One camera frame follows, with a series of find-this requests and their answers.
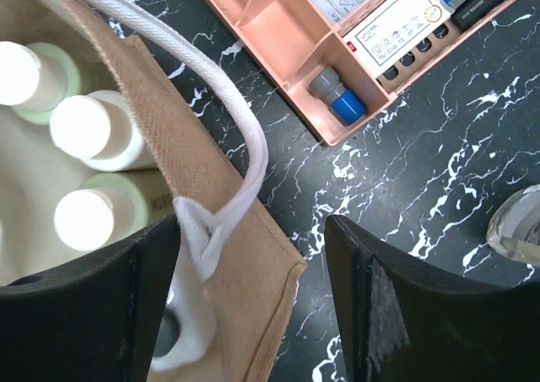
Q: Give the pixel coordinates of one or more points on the green bottle beige cap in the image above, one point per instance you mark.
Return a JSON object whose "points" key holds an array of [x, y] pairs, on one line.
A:
{"points": [[99, 129], [108, 207], [36, 77]]}

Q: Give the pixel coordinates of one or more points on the clear bottle amber liquid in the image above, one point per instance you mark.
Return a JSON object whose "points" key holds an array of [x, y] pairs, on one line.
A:
{"points": [[513, 231]]}

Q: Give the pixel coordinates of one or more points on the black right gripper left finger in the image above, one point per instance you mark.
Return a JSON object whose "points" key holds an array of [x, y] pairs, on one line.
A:
{"points": [[95, 318]]}

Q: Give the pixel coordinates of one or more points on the white bottle dark grey cap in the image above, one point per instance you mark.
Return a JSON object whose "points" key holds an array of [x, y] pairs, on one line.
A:
{"points": [[188, 323]]}

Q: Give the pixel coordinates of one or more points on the green bottle beige cap middle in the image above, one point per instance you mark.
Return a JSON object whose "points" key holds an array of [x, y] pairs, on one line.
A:
{"points": [[99, 129]]}

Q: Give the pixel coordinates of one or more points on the green bottle beige cap right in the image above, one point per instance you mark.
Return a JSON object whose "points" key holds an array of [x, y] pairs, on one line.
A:
{"points": [[108, 207]]}

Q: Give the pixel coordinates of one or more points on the pink plastic file organizer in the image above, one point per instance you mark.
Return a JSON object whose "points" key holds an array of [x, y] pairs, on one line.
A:
{"points": [[293, 42]]}

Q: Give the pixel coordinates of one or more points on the brown canvas tote bag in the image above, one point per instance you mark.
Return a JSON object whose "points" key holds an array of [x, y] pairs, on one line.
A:
{"points": [[249, 268]]}

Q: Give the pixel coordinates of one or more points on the grey blue cylinder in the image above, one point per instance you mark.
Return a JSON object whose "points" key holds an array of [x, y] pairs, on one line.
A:
{"points": [[328, 87]]}

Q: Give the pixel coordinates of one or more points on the white box with icons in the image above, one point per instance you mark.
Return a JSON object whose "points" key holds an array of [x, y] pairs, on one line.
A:
{"points": [[393, 29]]}

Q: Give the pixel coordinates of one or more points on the green bottle beige cap left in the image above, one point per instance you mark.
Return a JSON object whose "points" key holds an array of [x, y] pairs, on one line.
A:
{"points": [[36, 77]]}

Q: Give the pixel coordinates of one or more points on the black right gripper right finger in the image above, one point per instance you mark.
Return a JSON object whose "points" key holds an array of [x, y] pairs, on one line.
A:
{"points": [[402, 319]]}

